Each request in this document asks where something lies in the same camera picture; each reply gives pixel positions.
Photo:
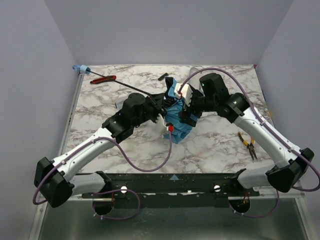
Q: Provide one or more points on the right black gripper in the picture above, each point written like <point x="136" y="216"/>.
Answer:
<point x="188" y="117"/>

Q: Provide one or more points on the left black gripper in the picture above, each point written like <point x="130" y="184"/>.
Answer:
<point x="157" y="107"/>

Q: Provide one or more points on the blue folding umbrella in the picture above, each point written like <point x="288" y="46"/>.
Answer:
<point x="180" y="129"/>

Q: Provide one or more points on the lilac umbrella case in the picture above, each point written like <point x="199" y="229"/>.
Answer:
<point x="193" y="71"/>

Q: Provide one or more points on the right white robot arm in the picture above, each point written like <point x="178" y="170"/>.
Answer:
<point x="290" y="161"/>

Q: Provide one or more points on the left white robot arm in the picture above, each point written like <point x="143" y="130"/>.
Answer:
<point x="56" y="179"/>

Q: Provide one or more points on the small black stick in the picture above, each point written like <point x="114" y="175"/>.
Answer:
<point x="163" y="76"/>

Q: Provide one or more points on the clear plastic screw box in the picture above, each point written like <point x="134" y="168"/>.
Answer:
<point x="119" y="105"/>

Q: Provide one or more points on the red black utility knife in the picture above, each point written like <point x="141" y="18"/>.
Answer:
<point x="106" y="79"/>

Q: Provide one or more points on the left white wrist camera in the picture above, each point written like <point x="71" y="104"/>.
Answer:
<point x="162" y="127"/>

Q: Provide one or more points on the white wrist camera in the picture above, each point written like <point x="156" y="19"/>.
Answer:
<point x="183" y="91"/>
<point x="162" y="127"/>

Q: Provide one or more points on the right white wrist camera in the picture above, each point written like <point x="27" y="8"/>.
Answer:
<point x="183" y="91"/>

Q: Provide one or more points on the yellow handled pliers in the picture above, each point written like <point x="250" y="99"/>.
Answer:
<point x="249" y="145"/>

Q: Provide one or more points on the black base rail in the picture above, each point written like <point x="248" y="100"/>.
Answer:
<point x="169" y="190"/>

